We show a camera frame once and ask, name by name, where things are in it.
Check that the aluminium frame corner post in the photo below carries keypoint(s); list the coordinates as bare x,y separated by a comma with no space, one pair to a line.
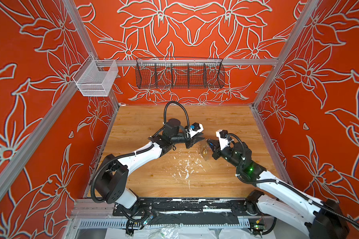
85,39
296,31

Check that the clear acrylic basket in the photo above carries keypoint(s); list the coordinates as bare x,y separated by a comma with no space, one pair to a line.
95,78

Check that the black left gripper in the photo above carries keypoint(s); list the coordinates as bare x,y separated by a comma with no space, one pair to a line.
193,140

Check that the black wire mesh basket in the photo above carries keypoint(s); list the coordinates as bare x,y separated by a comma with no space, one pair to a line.
179,76

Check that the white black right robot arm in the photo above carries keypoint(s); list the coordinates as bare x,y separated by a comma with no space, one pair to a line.
315,218

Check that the aluminium frame corner post right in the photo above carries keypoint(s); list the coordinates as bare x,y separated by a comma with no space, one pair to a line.
296,31

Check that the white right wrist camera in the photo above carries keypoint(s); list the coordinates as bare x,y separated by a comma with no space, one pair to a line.
222,138

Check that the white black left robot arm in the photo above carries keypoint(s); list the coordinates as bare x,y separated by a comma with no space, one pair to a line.
109,182

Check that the aluminium horizontal back rail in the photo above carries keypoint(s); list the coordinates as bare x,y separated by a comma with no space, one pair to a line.
225,62

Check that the aluminium frame corner post left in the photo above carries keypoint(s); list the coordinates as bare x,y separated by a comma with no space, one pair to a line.
85,39

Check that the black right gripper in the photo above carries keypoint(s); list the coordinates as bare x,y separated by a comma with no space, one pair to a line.
216,144

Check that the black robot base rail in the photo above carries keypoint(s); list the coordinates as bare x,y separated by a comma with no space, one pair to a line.
156,213

